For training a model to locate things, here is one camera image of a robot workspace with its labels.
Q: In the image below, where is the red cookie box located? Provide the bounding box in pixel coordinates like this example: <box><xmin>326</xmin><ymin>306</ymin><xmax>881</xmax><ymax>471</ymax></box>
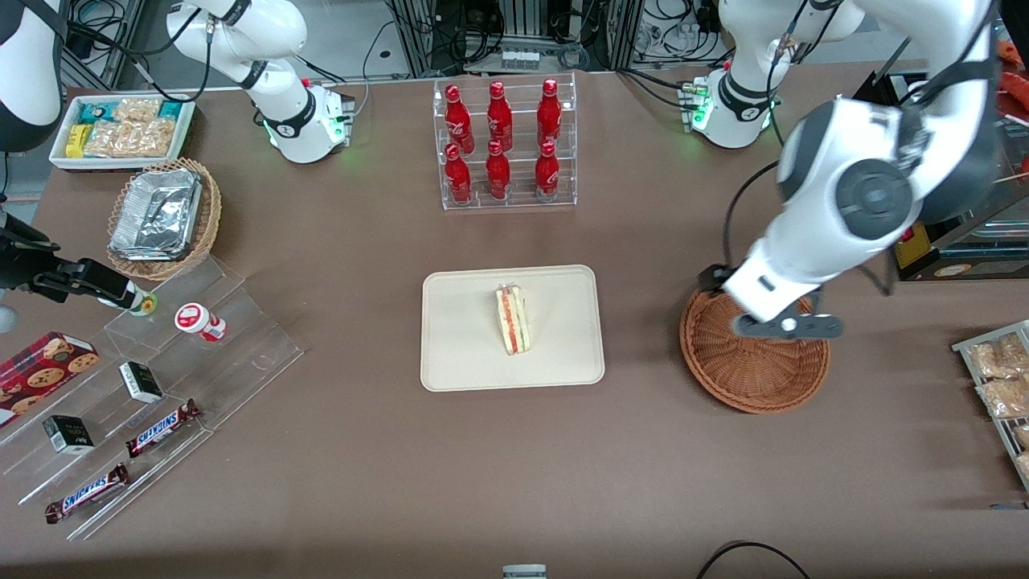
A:
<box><xmin>0</xmin><ymin>331</ymin><xmax>100</xmax><ymax>428</ymax></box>

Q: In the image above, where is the red white yogurt cup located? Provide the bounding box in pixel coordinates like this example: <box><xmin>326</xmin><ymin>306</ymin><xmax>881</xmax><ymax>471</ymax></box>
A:
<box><xmin>174</xmin><ymin>302</ymin><xmax>228</xmax><ymax>343</ymax></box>

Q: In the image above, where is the small clear cracker bag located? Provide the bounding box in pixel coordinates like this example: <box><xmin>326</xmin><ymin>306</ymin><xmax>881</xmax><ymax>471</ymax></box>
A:
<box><xmin>113</xmin><ymin>97</ymin><xmax>162</xmax><ymax>124</ymax></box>

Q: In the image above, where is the black table cable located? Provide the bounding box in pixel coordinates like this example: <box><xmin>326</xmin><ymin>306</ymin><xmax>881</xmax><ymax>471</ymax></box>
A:
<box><xmin>695</xmin><ymin>540</ymin><xmax>813</xmax><ymax>579</ymax></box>

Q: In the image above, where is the light wicker basket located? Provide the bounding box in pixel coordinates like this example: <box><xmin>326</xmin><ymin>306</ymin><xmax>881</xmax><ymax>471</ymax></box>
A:
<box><xmin>106</xmin><ymin>158</ymin><xmax>223</xmax><ymax>281</ymax></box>

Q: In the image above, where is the large clear cracker bag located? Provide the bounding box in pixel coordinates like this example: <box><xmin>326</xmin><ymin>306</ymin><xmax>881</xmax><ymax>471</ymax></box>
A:
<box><xmin>84</xmin><ymin>118</ymin><xmax>178</xmax><ymax>159</ymax></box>

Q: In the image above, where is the small black box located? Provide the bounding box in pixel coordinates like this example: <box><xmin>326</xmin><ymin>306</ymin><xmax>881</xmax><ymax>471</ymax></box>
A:
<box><xmin>43</xmin><ymin>415</ymin><xmax>95</xmax><ymax>455</ymax></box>
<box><xmin>119</xmin><ymin>361</ymin><xmax>165</xmax><ymax>404</ymax></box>

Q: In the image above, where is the triangular sandwich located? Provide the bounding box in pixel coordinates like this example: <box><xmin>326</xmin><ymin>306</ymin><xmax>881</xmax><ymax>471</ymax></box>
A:
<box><xmin>494</xmin><ymin>282</ymin><xmax>532</xmax><ymax>356</ymax></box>

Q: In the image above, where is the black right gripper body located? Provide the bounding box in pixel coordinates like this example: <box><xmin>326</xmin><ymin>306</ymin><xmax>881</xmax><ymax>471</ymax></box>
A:
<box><xmin>0</xmin><ymin>211</ymin><xmax>62</xmax><ymax>294</ymax></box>

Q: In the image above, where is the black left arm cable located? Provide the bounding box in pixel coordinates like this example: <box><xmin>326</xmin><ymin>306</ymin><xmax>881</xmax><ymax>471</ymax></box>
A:
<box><xmin>720</xmin><ymin>0</ymin><xmax>813</xmax><ymax>274</ymax></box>

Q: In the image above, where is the stack of foil trays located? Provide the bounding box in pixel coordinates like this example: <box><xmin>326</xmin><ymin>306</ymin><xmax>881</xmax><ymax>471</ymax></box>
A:
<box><xmin>109</xmin><ymin>167</ymin><xmax>203</xmax><ymax>262</ymax></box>

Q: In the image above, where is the clear acrylic stepped display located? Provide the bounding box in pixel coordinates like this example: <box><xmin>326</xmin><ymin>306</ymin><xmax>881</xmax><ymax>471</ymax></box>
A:
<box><xmin>0</xmin><ymin>253</ymin><xmax>305</xmax><ymax>541</ymax></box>

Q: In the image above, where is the aluminium equipment rack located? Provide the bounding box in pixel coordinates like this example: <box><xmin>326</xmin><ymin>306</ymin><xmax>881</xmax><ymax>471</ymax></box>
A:
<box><xmin>388</xmin><ymin>0</ymin><xmax>724</xmax><ymax>78</ymax></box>

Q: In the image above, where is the red cola bottle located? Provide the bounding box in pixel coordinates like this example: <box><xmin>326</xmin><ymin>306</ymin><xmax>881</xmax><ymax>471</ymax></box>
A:
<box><xmin>445</xmin><ymin>84</ymin><xmax>475</xmax><ymax>154</ymax></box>
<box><xmin>535</xmin><ymin>141</ymin><xmax>560</xmax><ymax>203</ymax></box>
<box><xmin>486</xmin><ymin>80</ymin><xmax>514</xmax><ymax>153</ymax></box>
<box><xmin>536</xmin><ymin>78</ymin><xmax>563</xmax><ymax>148</ymax></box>
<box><xmin>486</xmin><ymin>139</ymin><xmax>512</xmax><ymax>201</ymax></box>
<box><xmin>445</xmin><ymin>143</ymin><xmax>473</xmax><ymax>204</ymax></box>

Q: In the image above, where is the white rectangular snack tray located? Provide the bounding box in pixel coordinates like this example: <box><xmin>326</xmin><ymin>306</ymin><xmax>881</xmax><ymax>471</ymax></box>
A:
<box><xmin>49</xmin><ymin>93</ymin><xmax>198</xmax><ymax>174</ymax></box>

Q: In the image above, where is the round brown wicker basket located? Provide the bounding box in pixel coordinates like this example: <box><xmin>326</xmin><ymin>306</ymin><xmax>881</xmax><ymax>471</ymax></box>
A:
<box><xmin>679</xmin><ymin>285</ymin><xmax>830</xmax><ymax>415</ymax></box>

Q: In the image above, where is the beige rectangular tray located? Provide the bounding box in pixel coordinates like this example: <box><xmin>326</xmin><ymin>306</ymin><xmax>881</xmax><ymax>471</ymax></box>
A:
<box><xmin>420</xmin><ymin>265</ymin><xmax>605</xmax><ymax>392</ymax></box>

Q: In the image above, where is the clear acrylic bottle rack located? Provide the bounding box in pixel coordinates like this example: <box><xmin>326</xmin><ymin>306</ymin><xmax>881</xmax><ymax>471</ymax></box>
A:
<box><xmin>433</xmin><ymin>72</ymin><xmax>578</xmax><ymax>211</ymax></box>

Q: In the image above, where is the snickers bar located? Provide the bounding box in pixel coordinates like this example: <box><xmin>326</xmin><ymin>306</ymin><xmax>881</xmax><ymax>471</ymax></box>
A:
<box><xmin>44</xmin><ymin>463</ymin><xmax>130</xmax><ymax>524</ymax></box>
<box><xmin>125</xmin><ymin>399</ymin><xmax>202</xmax><ymax>459</ymax></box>

